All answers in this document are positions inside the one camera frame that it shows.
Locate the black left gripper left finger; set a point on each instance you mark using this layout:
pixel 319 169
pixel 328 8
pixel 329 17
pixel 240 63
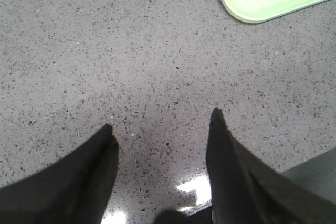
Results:
pixel 75 189

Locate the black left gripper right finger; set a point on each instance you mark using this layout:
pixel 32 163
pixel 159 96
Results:
pixel 246 190

